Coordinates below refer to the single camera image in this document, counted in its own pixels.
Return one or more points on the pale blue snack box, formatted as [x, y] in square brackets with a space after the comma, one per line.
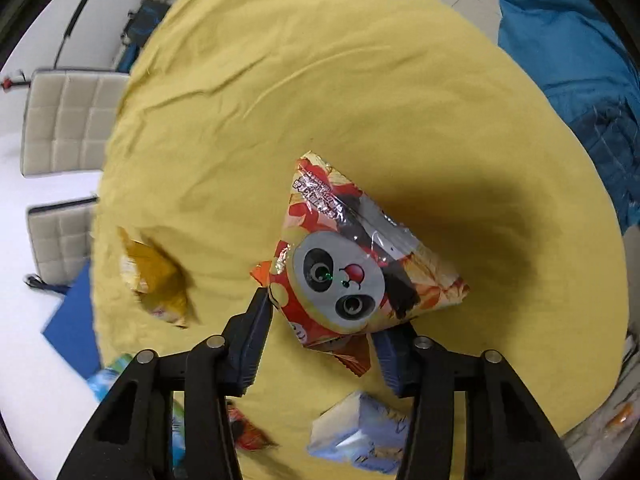
[357, 435]

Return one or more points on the yellow snack bag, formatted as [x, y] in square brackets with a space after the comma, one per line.
[152, 280]

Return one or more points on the yellow tablecloth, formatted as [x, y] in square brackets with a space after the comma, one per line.
[350, 110]

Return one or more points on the teal snack bag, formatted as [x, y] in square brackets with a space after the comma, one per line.
[112, 377]

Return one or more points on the small red snack packet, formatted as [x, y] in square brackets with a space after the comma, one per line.
[247, 432]

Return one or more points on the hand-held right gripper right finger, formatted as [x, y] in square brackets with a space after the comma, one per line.
[392, 360]

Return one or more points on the blue floor mat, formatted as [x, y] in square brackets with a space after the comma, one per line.
[75, 330]

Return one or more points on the beige padded chair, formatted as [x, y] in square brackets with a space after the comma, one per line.
[62, 240]
[70, 125]

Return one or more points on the panda print red snack bag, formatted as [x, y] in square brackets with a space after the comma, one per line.
[350, 270]

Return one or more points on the blue beanbag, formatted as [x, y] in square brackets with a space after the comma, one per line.
[570, 85]

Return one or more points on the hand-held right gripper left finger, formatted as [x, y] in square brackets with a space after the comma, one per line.
[246, 355]

